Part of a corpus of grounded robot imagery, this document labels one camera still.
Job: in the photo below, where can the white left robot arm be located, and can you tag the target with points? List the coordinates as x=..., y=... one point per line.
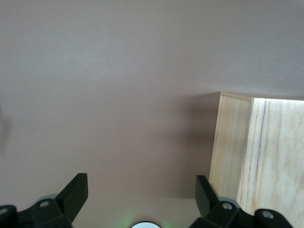
x=146, y=225

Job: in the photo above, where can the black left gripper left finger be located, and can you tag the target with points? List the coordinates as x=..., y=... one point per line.
x=71, y=199

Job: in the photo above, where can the wooden drawer cabinet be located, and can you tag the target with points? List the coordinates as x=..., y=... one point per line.
x=273, y=166

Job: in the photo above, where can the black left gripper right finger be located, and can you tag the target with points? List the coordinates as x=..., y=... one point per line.
x=209, y=204

